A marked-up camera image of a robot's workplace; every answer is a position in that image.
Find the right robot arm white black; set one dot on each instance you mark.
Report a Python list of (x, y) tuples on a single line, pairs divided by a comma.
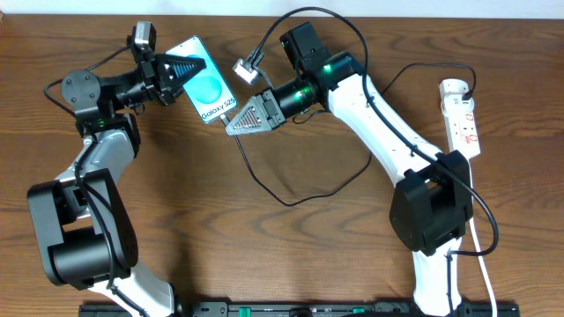
[(432, 200)]

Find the white power strip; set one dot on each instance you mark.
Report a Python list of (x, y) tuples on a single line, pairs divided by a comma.
[(461, 129)]

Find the blue Galaxy smartphone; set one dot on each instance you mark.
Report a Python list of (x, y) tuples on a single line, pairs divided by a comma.
[(207, 90)]

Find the white usb charger plug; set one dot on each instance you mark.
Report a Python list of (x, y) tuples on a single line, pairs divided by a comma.
[(454, 104)]

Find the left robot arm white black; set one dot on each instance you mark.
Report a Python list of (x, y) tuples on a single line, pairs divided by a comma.
[(83, 231)]

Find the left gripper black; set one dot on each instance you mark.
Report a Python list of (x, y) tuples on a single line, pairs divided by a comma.
[(152, 80)]

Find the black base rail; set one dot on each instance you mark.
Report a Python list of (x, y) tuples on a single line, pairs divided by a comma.
[(405, 308)]

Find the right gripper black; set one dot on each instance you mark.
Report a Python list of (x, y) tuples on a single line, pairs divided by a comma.
[(267, 122)]

